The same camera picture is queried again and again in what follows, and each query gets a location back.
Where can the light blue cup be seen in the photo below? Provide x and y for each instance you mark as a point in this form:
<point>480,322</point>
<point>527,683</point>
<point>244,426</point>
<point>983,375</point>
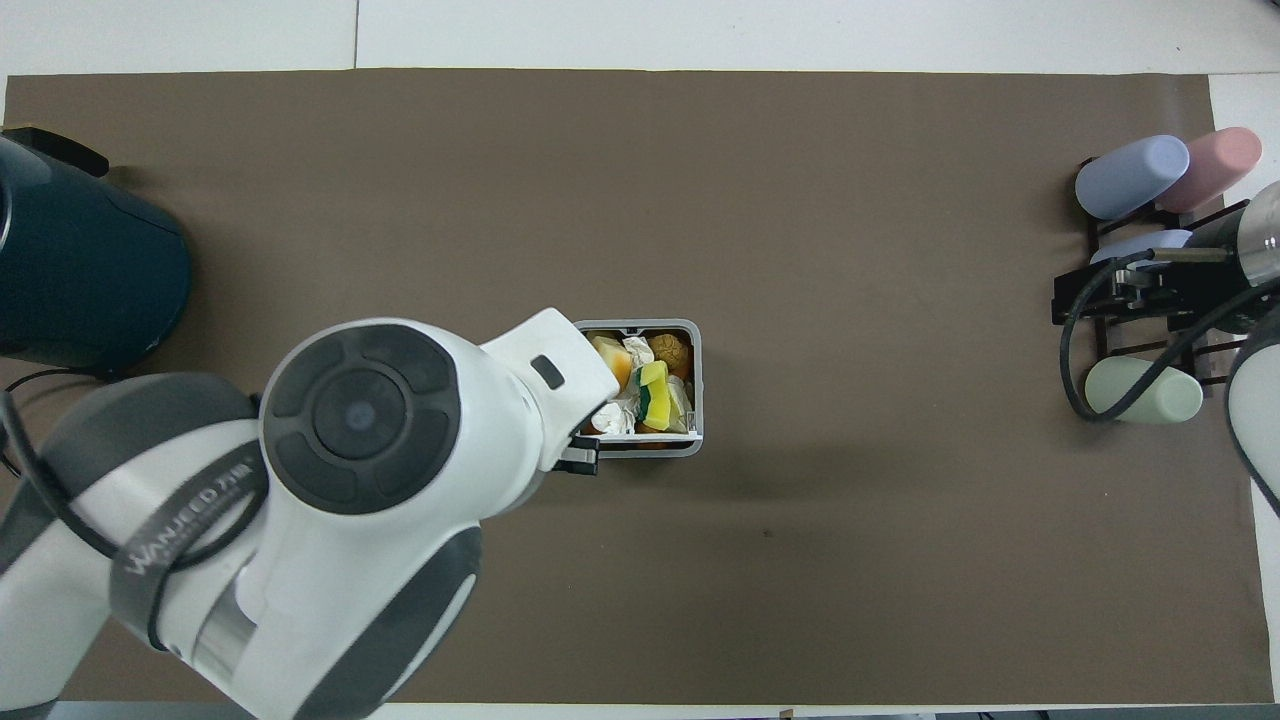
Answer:
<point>1140,244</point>

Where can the black cup rack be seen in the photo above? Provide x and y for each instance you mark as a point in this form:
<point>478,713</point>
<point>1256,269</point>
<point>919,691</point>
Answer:
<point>1105,338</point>

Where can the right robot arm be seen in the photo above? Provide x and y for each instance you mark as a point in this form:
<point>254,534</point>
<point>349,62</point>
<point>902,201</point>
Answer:
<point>1258,390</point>

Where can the grey trash can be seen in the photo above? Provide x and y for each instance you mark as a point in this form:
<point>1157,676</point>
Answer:
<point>697,400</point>

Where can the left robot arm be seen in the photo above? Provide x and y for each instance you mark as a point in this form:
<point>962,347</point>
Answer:
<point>400,520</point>

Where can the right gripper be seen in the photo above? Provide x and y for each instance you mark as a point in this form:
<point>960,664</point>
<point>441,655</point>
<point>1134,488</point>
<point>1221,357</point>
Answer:
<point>1212,255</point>

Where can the green cup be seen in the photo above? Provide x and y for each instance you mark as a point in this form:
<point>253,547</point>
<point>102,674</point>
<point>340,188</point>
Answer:
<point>1145,391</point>

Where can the pink cup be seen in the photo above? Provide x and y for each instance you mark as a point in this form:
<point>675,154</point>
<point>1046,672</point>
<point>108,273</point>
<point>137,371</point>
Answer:
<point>1212,167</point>

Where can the orange bread piece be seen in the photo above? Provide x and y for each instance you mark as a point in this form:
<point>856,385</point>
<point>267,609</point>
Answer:
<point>612,362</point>

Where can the white crumpled tissue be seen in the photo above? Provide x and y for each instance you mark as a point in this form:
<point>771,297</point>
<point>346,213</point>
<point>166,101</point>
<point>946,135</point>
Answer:
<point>637,351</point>
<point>614,417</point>

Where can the brown walnut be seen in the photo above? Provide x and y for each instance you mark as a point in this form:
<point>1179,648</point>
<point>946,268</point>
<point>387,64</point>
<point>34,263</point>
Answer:
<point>672,351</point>

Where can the dark blue kettle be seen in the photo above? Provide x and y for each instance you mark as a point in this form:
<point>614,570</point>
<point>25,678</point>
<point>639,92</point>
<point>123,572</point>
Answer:
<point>80,270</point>

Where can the yellow green sponge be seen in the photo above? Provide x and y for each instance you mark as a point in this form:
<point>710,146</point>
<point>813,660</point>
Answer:
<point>655,395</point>

